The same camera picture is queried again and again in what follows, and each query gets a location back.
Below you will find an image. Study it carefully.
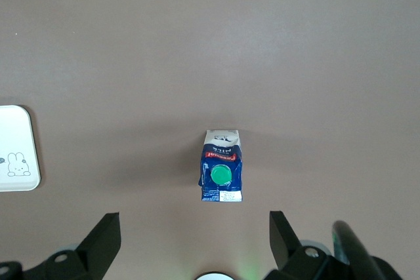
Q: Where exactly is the blue white milk carton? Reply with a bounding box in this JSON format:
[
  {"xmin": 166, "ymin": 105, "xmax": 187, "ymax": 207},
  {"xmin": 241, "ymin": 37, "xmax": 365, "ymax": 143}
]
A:
[{"xmin": 198, "ymin": 129, "xmax": 244, "ymax": 203}]

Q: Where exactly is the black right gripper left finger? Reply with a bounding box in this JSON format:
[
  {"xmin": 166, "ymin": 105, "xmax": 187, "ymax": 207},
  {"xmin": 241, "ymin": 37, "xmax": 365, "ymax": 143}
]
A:
[{"xmin": 24, "ymin": 211, "xmax": 122, "ymax": 280}]

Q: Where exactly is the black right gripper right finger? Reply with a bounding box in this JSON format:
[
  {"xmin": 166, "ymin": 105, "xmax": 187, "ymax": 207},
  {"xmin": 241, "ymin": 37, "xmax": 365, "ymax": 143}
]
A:
[{"xmin": 264, "ymin": 210, "xmax": 343, "ymax": 280}]

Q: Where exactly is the cream tray with rabbit print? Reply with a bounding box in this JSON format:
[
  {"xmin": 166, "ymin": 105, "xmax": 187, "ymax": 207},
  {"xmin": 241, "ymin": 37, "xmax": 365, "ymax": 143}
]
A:
[{"xmin": 0, "ymin": 105, "xmax": 42, "ymax": 193}]

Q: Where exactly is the brown table cover mat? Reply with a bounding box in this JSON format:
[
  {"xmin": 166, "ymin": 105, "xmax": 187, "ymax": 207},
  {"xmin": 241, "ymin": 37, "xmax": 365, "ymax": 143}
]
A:
[{"xmin": 0, "ymin": 0, "xmax": 420, "ymax": 280}]

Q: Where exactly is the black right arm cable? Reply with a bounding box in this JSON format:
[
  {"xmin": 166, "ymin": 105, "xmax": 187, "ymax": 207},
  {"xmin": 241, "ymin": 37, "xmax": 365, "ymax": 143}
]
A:
[{"xmin": 330, "ymin": 220, "xmax": 400, "ymax": 280}]

